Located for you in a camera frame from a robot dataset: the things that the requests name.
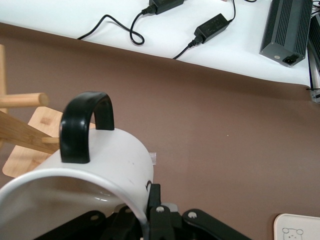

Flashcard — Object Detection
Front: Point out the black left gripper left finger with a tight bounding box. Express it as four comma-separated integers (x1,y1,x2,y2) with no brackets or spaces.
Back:
32,204,145,240

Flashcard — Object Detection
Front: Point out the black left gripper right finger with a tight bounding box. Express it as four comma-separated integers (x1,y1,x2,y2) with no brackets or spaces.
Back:
146,183,251,240

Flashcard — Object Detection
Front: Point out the white mug black handle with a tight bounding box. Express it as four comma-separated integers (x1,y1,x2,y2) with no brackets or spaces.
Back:
0,91,155,240

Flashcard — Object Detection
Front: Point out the wooden cup rack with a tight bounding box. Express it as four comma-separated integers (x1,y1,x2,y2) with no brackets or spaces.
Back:
0,44,98,179

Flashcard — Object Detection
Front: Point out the cream rabbit print tray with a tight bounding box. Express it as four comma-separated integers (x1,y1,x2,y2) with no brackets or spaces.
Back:
272,213,320,240

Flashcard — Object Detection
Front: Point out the black power adapter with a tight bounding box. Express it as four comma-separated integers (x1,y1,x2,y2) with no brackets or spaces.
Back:
194,12,233,45
148,0,186,15

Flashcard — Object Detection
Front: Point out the grey ribbed power supply box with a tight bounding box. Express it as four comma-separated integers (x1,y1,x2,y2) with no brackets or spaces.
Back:
258,0,314,68

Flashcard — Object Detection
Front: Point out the black power adapter cable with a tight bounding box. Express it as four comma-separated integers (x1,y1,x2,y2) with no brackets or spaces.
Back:
76,6,158,47
172,34,202,60

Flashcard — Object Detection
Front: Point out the silver pole mounting bracket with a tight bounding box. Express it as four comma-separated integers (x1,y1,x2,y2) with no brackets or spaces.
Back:
309,87,320,104

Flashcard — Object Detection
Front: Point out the grey aluminium camera pole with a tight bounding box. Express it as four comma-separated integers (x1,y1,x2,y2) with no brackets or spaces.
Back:
307,37,320,91

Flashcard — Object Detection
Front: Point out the thin black adapter output cable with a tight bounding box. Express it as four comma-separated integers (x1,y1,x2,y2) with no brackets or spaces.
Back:
225,0,238,24

